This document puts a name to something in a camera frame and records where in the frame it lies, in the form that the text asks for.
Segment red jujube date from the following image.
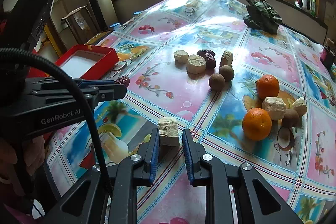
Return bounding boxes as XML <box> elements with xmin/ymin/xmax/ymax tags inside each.
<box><xmin>115</xmin><ymin>76</ymin><xmax>130</xmax><ymax>88</ymax></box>

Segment orange tangerine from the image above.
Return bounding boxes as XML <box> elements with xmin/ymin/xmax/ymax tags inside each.
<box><xmin>256</xmin><ymin>75</ymin><xmax>280</xmax><ymax>100</ymax></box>
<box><xmin>242</xmin><ymin>107</ymin><xmax>272</xmax><ymax>141</ymax></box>

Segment small beige sugarcane chunk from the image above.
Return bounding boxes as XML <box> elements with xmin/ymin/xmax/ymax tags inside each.
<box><xmin>174</xmin><ymin>50</ymin><xmax>189</xmax><ymax>64</ymax></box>

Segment large round sugarcane chunk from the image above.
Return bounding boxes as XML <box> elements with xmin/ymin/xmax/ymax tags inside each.
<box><xmin>186</xmin><ymin>55</ymin><xmax>206</xmax><ymax>75</ymax></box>

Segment beige sugarcane block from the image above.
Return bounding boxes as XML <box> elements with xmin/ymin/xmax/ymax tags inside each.
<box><xmin>262</xmin><ymin>97</ymin><xmax>286</xmax><ymax>121</ymax></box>

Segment dark red jujube pair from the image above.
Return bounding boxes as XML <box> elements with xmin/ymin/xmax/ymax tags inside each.
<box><xmin>197</xmin><ymin>50</ymin><xmax>217</xmax><ymax>69</ymax></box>

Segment beige sugarcane piece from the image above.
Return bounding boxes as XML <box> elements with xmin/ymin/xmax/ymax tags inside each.
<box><xmin>220</xmin><ymin>51</ymin><xmax>234</xmax><ymax>67</ymax></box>

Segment pale sugarcane wedge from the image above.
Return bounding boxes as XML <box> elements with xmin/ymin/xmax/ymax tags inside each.
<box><xmin>292</xmin><ymin>97</ymin><xmax>307</xmax><ymax>117</ymax></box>

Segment person hand red sleeve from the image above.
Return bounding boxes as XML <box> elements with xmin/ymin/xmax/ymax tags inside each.
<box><xmin>1</xmin><ymin>136</ymin><xmax>45</xmax><ymax>181</ymax></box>

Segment red shallow box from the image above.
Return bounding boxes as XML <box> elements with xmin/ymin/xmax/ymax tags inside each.
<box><xmin>55</xmin><ymin>45</ymin><xmax>119</xmax><ymax>80</ymax></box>

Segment wooden stool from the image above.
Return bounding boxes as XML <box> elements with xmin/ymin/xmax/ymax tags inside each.
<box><xmin>61</xmin><ymin>5</ymin><xmax>99</xmax><ymax>44</ymax></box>

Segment colourful fruit print tablecloth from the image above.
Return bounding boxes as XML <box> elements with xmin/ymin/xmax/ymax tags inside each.
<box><xmin>45</xmin><ymin>0</ymin><xmax>336</xmax><ymax>224</ymax></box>

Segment dark green leafy vegetable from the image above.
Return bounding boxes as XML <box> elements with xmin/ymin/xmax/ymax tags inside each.
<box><xmin>243</xmin><ymin>0</ymin><xmax>282</xmax><ymax>35</ymax></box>

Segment green bottle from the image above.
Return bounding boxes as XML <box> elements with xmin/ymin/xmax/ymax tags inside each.
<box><xmin>310</xmin><ymin>0</ymin><xmax>316</xmax><ymax>16</ymax></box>

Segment black corrugated cable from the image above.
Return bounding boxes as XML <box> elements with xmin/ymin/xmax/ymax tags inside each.
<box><xmin>0</xmin><ymin>47</ymin><xmax>111</xmax><ymax>177</ymax></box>

